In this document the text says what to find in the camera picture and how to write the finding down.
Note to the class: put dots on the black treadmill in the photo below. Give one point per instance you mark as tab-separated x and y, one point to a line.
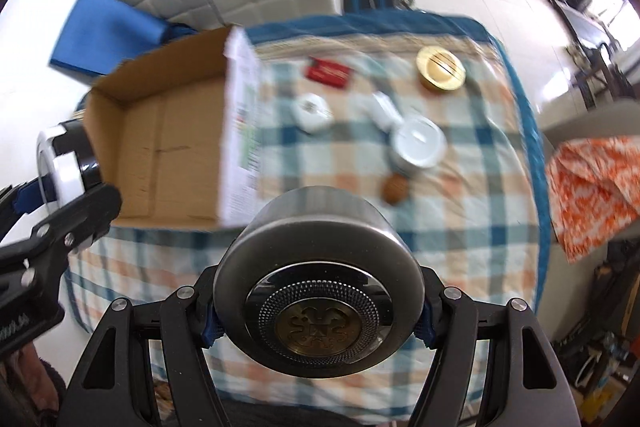
603	67

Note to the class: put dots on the silver round tin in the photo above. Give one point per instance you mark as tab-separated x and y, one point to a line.
318	285

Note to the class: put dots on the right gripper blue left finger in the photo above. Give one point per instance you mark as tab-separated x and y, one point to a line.
113	383

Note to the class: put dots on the grey chair under cloth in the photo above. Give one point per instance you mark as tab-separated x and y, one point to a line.
608	121

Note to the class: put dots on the red small box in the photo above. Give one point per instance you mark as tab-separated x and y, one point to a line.
328	73

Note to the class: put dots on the white black lid jar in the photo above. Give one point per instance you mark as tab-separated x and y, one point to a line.
67	166

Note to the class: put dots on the brown walnut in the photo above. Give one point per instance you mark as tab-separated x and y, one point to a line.
395	189

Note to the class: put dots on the black orange bag pile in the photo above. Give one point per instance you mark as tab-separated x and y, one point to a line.
606	336

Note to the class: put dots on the orange white cloth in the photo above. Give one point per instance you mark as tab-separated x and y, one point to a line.
593	187

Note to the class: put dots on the white rounded square case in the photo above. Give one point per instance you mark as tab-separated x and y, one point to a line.
312	113

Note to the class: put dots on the small white cylinder bottle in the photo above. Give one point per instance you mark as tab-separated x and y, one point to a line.
384	112

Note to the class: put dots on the blue folded mat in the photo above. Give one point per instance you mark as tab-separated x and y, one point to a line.
98	35

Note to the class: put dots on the cardboard box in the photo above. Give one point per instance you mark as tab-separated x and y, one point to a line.
175	130

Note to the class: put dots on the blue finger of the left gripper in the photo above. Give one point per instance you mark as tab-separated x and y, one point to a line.
43	257
17	201

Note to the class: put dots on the plaid tablecloth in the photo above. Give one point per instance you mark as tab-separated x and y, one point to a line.
479	217

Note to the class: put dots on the white round jar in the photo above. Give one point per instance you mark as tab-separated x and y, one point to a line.
417	144

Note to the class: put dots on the gold round tin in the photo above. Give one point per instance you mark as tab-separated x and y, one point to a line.
439	70

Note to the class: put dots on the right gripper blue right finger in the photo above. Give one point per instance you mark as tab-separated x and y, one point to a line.
493	365

